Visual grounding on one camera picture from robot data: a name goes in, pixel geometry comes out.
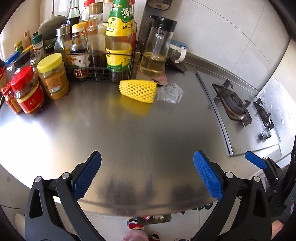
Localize grey trash bin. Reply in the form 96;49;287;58
137;214;171;225

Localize stainless gas stove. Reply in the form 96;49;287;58
196;70;281;157

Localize red bow slipper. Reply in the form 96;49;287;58
127;217;144;230

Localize pink fleece leg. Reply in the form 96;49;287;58
121;230;149;241

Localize clear plastic wrapper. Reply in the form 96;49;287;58
156;83;185;104

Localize red lid chili sauce jar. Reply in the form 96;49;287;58
11;66;45;114

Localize yellow foam fruit net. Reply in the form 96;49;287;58
119;79;157;103

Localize yellow lid seasoning jar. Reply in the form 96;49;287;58
37;53;69;100

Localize small red chili jar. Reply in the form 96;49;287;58
2;83;22;114

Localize small dark sauce bottle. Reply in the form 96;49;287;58
70;23;90;79

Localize glass oil dispenser black lid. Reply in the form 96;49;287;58
139;15;177;76

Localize steel cap glass cruet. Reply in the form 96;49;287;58
54;24;72;67

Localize green cap spice jar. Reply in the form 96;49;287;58
32;34;45;58

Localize gold cap glass bottle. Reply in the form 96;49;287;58
86;2;106;71

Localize large green label vinegar bottle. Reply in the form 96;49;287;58
105;0;134;73

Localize grey ladle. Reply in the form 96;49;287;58
38;1;66;40

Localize red cap bottle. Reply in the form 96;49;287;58
79;0;95;23

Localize dark soy sauce bottle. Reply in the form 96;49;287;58
66;0;80;27

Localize black wire rack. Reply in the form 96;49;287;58
62;28;134;84

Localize clear container white handle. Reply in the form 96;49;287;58
168;40;188;64

